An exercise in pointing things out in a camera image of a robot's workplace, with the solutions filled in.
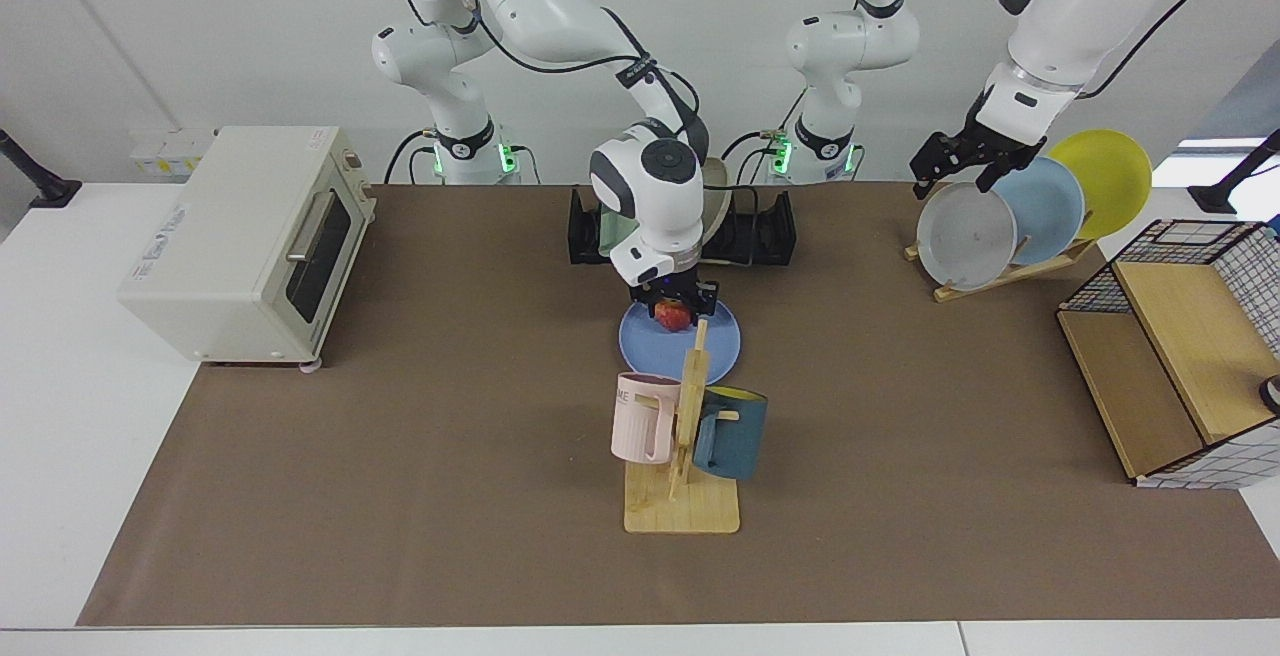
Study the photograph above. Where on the red yellow apple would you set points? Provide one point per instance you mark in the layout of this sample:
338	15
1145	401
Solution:
673	316

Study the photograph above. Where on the light blue plate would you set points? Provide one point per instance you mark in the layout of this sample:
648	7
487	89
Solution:
1045	211

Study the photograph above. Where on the grey plate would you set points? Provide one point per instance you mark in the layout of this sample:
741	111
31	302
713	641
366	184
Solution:
965	241

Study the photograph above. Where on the green plate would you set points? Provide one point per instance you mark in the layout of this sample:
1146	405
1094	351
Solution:
612	231

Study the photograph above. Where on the black dish rack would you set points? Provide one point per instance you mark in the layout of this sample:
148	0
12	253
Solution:
765	231

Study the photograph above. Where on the wooden plate rack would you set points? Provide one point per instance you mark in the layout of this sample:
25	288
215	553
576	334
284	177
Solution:
1010	276

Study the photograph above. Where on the beige plate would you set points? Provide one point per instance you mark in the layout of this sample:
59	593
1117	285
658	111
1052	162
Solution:
718	196

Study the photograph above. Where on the yellow plate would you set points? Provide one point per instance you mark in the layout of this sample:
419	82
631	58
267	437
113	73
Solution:
1105	176

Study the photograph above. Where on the pink mug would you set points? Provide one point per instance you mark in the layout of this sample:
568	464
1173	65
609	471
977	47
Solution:
640	421

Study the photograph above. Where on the dark teal mug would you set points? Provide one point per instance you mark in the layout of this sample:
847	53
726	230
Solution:
735	436

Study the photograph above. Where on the wooden cup stand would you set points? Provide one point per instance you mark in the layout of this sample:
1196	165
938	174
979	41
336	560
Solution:
680	506

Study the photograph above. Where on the brown table cloth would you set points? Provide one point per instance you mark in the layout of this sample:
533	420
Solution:
900	436

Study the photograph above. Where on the pale toaster oven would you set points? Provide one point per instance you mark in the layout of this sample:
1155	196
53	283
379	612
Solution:
220	246

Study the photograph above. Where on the black camera stand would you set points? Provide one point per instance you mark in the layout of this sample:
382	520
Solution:
1225	191
40	186

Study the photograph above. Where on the white wall socket box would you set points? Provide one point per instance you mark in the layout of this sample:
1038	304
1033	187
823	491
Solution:
170	151

